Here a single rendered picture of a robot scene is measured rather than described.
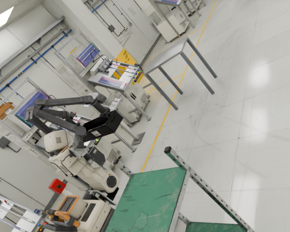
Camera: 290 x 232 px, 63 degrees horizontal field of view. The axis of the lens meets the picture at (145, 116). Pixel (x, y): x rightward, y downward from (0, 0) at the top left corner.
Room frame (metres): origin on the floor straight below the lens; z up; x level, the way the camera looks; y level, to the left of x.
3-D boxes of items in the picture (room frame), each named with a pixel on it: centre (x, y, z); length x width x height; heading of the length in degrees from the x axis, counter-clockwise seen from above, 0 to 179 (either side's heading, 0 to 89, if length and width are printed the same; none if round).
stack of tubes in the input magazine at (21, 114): (3.61, 1.07, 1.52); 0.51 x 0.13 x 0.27; 132
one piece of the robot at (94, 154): (1.98, 0.62, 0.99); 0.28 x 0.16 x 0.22; 39
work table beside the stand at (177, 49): (3.35, -0.83, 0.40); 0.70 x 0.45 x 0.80; 47
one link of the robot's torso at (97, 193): (1.95, 0.75, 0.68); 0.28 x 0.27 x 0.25; 39
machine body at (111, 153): (3.66, 1.19, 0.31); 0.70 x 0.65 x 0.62; 132
